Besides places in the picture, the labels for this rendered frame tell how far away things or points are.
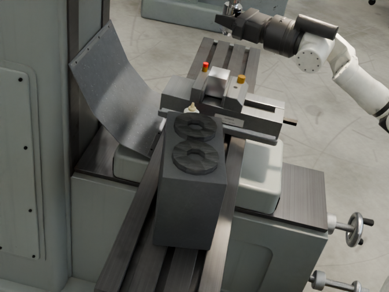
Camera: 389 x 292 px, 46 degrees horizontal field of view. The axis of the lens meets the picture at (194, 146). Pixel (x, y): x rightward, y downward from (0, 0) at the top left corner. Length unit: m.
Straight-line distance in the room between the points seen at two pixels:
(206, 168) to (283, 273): 0.76
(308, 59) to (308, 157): 1.85
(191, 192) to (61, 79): 0.53
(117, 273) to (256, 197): 0.55
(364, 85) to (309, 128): 2.07
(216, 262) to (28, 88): 0.64
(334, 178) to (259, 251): 1.43
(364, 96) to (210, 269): 0.54
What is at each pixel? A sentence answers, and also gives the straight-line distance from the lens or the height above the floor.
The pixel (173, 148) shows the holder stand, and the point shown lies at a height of 1.11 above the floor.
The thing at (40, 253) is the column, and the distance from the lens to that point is 1.64.
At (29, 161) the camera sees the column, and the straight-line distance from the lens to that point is 1.37.
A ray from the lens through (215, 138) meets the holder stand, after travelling 0.94.
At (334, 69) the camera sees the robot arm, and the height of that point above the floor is 1.17.
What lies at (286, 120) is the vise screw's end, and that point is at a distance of 1.32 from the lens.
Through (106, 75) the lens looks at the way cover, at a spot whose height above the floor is 0.98.
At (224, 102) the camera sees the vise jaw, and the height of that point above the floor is 1.01.
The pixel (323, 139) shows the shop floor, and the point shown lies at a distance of 3.13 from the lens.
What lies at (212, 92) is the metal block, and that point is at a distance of 1.28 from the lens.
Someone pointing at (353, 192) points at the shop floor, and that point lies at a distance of 2.79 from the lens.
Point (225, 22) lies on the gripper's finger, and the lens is 1.18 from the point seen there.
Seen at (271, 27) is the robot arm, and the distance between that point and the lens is 1.13.
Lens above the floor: 1.65
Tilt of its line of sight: 37 degrees down
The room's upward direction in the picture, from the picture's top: 11 degrees clockwise
